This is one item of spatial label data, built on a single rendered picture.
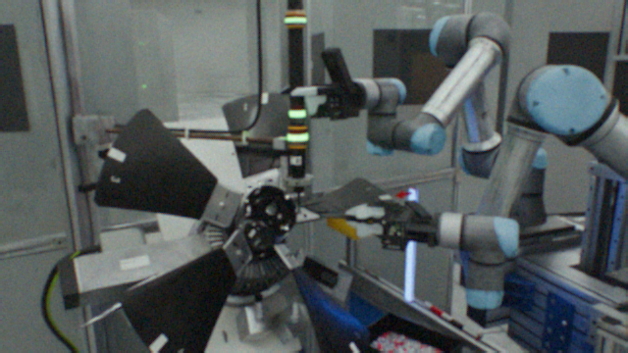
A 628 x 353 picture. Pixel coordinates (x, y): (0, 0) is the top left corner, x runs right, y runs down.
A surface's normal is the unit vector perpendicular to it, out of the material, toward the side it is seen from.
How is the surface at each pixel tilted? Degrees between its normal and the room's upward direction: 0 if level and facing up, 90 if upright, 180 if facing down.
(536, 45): 90
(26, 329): 90
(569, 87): 85
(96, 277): 50
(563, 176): 90
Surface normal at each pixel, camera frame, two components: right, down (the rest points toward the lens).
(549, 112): -0.29, 0.15
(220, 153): 0.38, -0.47
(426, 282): 0.51, 0.21
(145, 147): 0.14, 0.00
